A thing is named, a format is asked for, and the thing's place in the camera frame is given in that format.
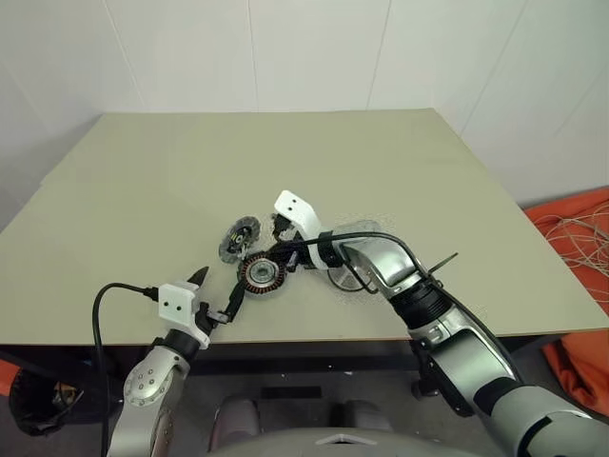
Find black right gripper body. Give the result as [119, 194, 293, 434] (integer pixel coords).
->
[274, 215, 314, 273]

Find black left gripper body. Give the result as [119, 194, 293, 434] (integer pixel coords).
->
[194, 301, 233, 342]

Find motor housing with copper windings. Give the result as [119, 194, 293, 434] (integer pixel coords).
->
[236, 254, 289, 299]

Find spoked metal rotor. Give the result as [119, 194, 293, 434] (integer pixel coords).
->
[217, 214, 263, 265]

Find silver round motor lid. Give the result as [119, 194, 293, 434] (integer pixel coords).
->
[328, 264, 379, 293]

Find dark rounded shape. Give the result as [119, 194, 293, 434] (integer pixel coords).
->
[207, 396, 264, 454]

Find black zip tie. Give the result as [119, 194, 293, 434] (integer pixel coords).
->
[424, 251, 460, 278]

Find grey robot torso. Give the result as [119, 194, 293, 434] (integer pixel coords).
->
[204, 418, 480, 457]

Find black bag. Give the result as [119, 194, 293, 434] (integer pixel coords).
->
[8, 368, 104, 437]

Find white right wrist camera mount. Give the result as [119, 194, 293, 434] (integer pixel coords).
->
[273, 189, 335, 272]

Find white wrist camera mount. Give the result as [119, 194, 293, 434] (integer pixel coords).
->
[152, 280, 211, 348]
[273, 189, 335, 272]

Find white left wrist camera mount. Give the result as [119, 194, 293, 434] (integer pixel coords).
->
[152, 280, 211, 348]

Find black table frame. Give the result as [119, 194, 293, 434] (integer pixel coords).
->
[0, 338, 563, 399]

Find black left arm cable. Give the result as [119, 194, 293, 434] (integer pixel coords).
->
[91, 282, 159, 457]

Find orange cloth with cables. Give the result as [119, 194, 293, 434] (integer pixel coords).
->
[521, 187, 609, 316]

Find tangled white cords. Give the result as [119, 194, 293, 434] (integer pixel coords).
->
[543, 196, 609, 278]

